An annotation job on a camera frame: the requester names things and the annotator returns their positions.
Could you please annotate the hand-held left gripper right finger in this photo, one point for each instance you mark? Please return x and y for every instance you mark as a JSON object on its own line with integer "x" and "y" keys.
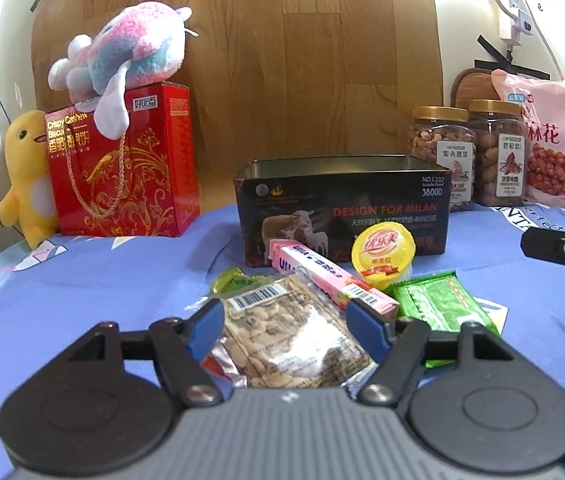
{"x": 367, "y": 330}

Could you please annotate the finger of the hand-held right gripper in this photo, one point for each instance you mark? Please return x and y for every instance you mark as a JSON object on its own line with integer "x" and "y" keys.
{"x": 552, "y": 247}

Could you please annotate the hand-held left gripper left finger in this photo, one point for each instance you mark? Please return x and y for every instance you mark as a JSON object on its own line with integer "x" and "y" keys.
{"x": 207, "y": 325}

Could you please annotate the lime green snack packet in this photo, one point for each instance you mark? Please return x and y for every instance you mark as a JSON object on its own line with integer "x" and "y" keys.
{"x": 235, "y": 280}

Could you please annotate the clear nut packet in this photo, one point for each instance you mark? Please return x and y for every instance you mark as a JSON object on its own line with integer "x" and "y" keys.
{"x": 282, "y": 330}

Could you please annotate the yellow jelly cup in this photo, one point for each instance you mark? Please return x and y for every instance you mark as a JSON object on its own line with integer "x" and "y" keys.
{"x": 382, "y": 252}

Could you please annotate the pink candy box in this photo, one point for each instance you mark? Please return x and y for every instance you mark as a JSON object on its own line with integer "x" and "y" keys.
{"x": 312, "y": 265}

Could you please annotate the black tin box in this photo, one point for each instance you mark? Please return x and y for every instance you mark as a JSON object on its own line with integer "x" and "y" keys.
{"x": 312, "y": 195}

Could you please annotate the blue printed blanket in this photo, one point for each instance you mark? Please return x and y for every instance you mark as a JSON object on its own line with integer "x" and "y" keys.
{"x": 112, "y": 280}

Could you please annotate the pink snack bag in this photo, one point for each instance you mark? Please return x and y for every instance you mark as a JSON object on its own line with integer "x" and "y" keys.
{"x": 562, "y": 135}

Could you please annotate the pecan jar with gold lid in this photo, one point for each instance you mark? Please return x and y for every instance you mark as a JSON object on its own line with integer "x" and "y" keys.
{"x": 492, "y": 150}

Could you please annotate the cashew jar with gold lid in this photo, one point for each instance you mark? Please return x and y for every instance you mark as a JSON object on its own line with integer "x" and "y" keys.
{"x": 437, "y": 145}

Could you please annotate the red gift box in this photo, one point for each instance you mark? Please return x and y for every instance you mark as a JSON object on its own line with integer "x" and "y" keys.
{"x": 152, "y": 170}

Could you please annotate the small round wooden board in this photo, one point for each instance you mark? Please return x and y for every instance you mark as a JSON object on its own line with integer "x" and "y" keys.
{"x": 472, "y": 87}

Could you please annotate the crossed black tape strips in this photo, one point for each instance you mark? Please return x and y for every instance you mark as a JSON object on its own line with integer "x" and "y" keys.
{"x": 507, "y": 62}

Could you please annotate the white power strip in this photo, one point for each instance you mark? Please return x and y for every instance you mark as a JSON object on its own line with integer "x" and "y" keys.
{"x": 514, "y": 15}

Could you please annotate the yellow duck plush toy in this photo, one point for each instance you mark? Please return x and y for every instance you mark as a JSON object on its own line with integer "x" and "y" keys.
{"x": 22, "y": 160}

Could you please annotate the pink and blue plush toy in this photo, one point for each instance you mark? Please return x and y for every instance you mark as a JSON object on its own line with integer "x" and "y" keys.
{"x": 132, "y": 50}

